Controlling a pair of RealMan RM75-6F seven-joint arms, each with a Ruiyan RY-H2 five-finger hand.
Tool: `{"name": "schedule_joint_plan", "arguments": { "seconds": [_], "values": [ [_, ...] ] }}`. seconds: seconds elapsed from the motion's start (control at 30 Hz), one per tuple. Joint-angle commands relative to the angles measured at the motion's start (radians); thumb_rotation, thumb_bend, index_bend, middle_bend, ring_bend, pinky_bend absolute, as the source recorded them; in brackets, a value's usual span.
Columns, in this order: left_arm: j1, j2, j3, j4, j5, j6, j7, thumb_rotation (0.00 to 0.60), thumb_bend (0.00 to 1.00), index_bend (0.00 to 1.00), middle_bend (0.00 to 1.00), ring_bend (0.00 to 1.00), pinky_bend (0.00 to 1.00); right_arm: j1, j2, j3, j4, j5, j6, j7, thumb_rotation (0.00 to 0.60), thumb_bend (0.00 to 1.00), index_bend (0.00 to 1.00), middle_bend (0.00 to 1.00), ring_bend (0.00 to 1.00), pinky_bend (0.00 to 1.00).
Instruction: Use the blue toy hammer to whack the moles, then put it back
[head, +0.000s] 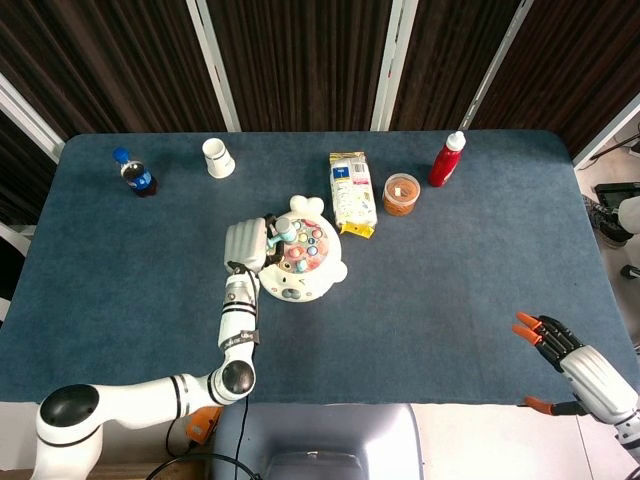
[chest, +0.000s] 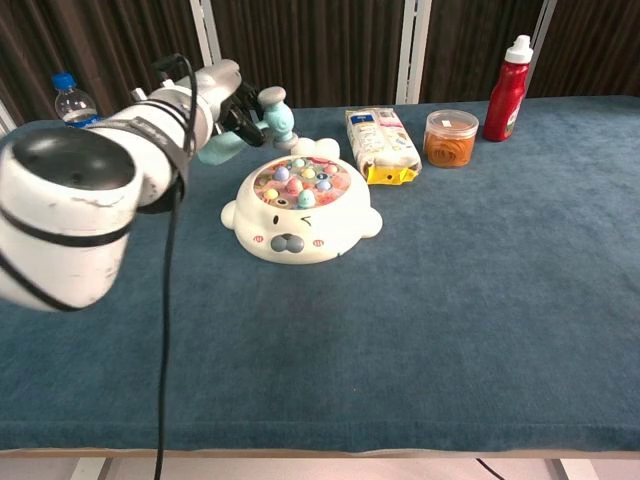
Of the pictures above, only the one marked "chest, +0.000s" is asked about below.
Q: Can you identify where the left silver and black robot hand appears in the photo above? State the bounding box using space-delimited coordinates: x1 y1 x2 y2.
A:
197 58 266 151

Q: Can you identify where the white and yellow snack pack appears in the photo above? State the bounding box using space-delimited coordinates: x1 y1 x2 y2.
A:
344 106 423 187

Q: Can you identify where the white seal whack-a-mole toy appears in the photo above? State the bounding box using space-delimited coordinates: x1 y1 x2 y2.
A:
220 137 384 266

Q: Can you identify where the blue velvet table cloth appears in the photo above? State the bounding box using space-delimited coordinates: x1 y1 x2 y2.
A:
0 94 640 454

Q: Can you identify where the Pepsi cola plastic bottle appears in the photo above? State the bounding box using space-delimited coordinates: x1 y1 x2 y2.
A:
51 72 101 129

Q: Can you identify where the red ketchup squeeze bottle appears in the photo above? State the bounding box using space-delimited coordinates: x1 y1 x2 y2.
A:
482 34 532 143

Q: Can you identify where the dark brown pleated curtain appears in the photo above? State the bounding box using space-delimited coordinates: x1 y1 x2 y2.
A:
0 0 640 126

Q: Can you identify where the white table leg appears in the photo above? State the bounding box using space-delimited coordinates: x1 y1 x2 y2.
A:
69 457 114 480
552 458 599 480

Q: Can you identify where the white metal frame post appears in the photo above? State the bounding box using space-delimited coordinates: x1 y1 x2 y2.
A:
0 97 15 139
188 0 224 66
395 0 433 105
528 0 559 51

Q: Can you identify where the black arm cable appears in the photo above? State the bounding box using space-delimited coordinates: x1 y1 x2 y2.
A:
149 52 199 480

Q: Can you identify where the mint green toy hammer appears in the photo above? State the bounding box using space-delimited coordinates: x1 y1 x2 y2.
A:
197 86 302 166

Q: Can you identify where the clear jar with orange contents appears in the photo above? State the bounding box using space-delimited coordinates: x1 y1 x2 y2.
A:
423 109 480 169

